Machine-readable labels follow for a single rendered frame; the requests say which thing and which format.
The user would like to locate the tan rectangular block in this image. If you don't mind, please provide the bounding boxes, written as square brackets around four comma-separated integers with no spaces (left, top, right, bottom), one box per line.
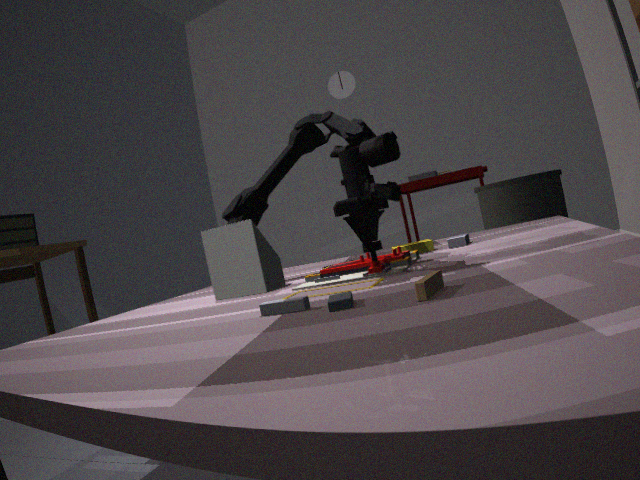
[415,270,444,302]

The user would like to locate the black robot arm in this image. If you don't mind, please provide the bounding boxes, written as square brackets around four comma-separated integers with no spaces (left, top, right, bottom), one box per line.
[222,111,401,226]

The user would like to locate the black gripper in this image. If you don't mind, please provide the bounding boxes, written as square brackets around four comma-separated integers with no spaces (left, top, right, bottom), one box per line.
[333,170,389,248]

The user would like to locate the yellow rectangular block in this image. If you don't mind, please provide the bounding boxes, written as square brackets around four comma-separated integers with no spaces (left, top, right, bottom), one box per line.
[391,239,435,254]

